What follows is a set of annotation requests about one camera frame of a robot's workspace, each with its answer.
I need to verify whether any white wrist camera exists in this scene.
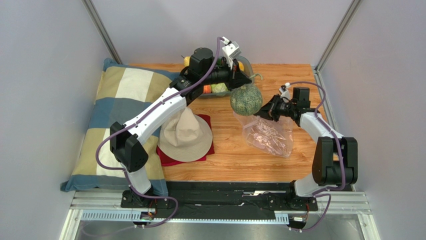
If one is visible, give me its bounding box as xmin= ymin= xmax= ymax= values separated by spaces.
xmin=221 ymin=36 xmax=242 ymax=70
xmin=279 ymin=82 xmax=291 ymax=103

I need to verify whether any orange peach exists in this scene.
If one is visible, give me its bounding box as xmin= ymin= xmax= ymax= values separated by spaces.
xmin=203 ymin=85 xmax=212 ymax=94

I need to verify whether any aluminium frame post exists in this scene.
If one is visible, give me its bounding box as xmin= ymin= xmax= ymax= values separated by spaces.
xmin=314 ymin=0 xmax=363 ymax=74
xmin=81 ymin=0 xmax=123 ymax=64

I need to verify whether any grey plastic basket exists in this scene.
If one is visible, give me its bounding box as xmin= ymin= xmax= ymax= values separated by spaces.
xmin=179 ymin=56 xmax=254 ymax=98

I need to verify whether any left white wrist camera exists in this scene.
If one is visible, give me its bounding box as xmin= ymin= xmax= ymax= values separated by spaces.
xmin=221 ymin=36 xmax=242 ymax=70

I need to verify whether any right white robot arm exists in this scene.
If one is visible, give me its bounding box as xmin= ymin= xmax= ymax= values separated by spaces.
xmin=255 ymin=85 xmax=358 ymax=197

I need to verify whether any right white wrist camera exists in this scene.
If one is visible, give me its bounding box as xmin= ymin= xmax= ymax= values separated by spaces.
xmin=279 ymin=82 xmax=291 ymax=103

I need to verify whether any right aluminium frame post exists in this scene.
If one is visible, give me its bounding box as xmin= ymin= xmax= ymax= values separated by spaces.
xmin=314 ymin=0 xmax=363 ymax=74

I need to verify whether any purple cable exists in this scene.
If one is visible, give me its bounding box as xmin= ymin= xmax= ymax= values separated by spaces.
xmin=95 ymin=36 xmax=224 ymax=231
xmin=287 ymin=80 xmax=347 ymax=233

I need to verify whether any clear zip top bag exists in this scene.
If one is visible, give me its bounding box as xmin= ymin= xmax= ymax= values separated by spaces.
xmin=233 ymin=113 xmax=294 ymax=158

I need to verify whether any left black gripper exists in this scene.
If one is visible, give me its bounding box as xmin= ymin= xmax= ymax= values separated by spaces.
xmin=200 ymin=57 xmax=252 ymax=92

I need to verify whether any checked blue beige pillow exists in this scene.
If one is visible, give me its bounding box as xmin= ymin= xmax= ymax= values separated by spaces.
xmin=60 ymin=58 xmax=179 ymax=192

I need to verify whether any beige bucket hat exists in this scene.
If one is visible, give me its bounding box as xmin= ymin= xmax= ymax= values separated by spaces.
xmin=157 ymin=107 xmax=213 ymax=163

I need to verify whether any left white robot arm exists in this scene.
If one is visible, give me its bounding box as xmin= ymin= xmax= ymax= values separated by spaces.
xmin=108 ymin=42 xmax=251 ymax=197

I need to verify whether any yellow pear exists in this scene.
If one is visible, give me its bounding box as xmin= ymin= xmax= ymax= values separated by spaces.
xmin=183 ymin=56 xmax=191 ymax=67

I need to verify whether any left aluminium frame post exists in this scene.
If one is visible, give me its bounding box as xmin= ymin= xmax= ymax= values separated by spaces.
xmin=81 ymin=0 xmax=123 ymax=64

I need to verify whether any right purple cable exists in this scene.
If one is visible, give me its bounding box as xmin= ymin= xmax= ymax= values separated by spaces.
xmin=287 ymin=80 xmax=347 ymax=233

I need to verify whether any pale green cabbage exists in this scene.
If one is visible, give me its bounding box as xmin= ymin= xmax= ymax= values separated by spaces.
xmin=211 ymin=83 xmax=229 ymax=94

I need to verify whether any red cloth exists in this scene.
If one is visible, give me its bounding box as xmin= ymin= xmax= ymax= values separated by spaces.
xmin=156 ymin=114 xmax=215 ymax=167

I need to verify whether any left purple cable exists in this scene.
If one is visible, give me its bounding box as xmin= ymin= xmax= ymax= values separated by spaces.
xmin=95 ymin=36 xmax=224 ymax=231

